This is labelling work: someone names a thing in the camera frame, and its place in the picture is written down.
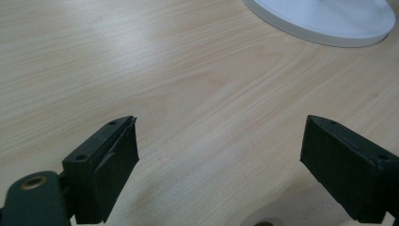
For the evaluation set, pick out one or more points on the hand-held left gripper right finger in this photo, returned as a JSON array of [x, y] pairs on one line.
[[348, 172]]

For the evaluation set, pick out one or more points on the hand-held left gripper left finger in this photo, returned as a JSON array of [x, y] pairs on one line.
[[103, 169]]

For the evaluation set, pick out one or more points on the white round base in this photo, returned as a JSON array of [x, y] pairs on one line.
[[326, 19]]

